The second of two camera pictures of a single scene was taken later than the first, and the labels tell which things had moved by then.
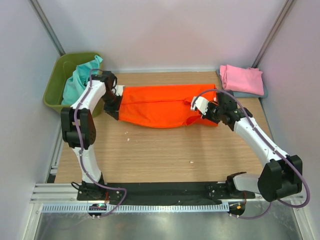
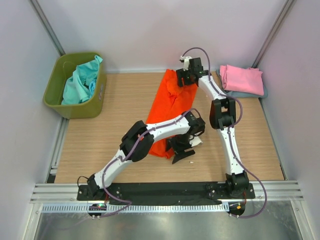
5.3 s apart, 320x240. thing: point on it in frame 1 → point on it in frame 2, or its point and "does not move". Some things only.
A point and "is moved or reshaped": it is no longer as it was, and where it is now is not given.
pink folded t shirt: (248, 80) does not move
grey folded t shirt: (242, 94) does not move
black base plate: (179, 193) does not move
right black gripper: (207, 116) → (181, 73)
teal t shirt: (75, 84) does not move
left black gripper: (113, 111) → (171, 144)
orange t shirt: (164, 106) is moved or reshaped
